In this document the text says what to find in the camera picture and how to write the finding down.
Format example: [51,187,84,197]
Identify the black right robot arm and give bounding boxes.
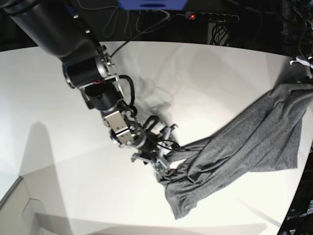
[0,0,175,174]

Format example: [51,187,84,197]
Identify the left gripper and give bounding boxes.
[290,56,313,85]

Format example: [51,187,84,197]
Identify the grey t-shirt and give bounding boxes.
[157,84,313,219]

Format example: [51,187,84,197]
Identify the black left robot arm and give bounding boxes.
[281,0,313,83]

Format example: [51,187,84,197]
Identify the blue box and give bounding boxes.
[118,0,187,10]

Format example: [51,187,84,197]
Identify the black power strip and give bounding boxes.
[184,11,240,23]

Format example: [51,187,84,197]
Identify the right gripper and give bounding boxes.
[110,115,178,174]

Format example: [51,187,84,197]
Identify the grey cables behind table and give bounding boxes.
[102,4,172,39]

